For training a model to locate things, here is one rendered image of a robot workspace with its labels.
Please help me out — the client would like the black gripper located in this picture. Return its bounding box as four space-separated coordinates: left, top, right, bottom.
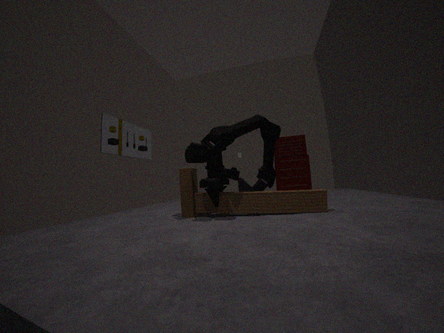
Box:
199 162 230 207

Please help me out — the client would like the long brown wooden board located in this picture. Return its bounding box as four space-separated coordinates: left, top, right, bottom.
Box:
194 189 328 214

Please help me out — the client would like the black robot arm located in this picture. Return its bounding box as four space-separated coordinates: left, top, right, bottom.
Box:
185 115 281 191

